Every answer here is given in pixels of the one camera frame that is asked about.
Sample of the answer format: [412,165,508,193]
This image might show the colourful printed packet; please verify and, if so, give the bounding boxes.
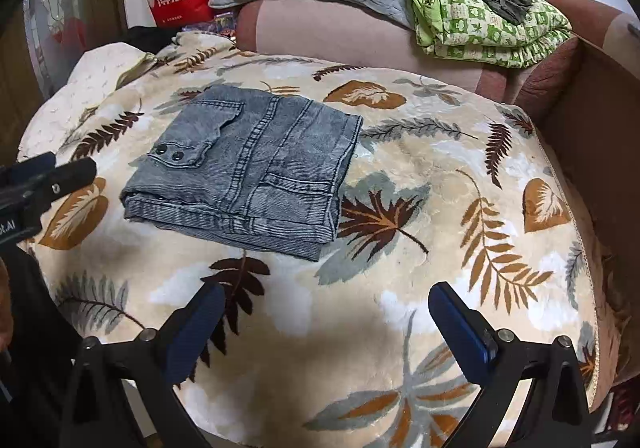
[210,13,239,40]

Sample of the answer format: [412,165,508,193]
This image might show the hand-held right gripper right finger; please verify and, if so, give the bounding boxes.
[428,281,591,448]

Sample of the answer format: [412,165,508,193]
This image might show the grey denim pants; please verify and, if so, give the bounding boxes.
[120,84,364,263]

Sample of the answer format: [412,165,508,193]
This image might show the green patterned quilt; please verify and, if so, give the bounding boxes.
[389,0,573,69]

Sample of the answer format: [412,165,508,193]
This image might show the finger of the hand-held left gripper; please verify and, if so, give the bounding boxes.
[30,158,97,209]
[0,151,57,184]

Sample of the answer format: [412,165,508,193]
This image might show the leaf print plush blanket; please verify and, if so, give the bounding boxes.
[17,30,601,448]

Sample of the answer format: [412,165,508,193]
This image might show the person's black clothing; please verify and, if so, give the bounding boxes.
[0,243,81,448]

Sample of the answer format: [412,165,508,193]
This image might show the pink sofa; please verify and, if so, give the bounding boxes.
[235,0,621,119]

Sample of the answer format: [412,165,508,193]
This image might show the wooden glass-door cabinet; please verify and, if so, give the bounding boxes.
[20,0,123,94]

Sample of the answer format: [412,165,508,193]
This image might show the brown wooden board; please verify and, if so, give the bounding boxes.
[540,38,640,379]

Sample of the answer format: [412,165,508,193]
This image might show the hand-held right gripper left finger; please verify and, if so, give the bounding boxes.
[60,280,227,448]

